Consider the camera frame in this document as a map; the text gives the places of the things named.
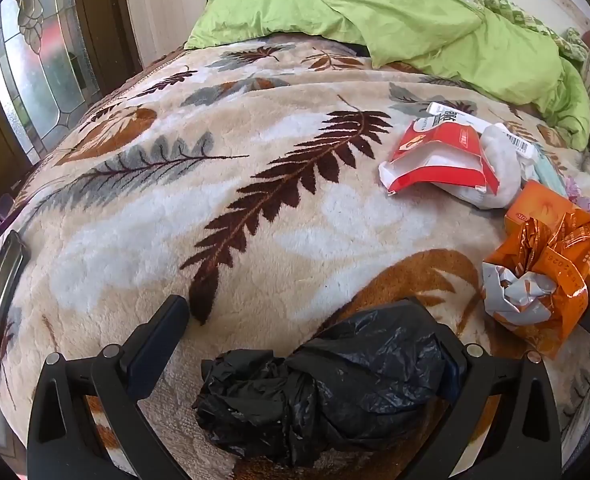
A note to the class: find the orange foil wrapper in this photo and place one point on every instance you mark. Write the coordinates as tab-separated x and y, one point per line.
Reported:
560	270

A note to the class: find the red and white carton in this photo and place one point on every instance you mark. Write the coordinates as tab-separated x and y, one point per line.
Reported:
450	140

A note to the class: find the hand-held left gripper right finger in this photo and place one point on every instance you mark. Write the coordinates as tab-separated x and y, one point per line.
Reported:
457	375

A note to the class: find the black phone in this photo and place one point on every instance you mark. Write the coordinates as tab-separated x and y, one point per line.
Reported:
0	310

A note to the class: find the purple translucent plastic piece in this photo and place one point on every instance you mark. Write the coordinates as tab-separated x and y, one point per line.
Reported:
10	212

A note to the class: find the leaf print plush blanket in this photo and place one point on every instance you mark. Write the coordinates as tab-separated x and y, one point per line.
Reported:
275	260

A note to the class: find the white box with black print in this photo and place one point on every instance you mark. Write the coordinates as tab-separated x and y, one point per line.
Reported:
445	112

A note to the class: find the teal packet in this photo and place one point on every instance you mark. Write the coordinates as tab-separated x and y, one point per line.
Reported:
544	170

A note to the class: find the black plastic bag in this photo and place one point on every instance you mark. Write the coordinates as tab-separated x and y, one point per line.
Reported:
355	360

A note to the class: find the green quilt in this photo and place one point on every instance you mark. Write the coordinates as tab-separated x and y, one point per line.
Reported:
400	10

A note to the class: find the wooden door with leaded glass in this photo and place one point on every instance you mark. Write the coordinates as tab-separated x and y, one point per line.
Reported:
40	70

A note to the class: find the orange box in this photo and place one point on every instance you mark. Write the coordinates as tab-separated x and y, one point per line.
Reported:
540	202

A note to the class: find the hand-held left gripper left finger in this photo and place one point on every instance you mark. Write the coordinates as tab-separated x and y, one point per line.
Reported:
147	360

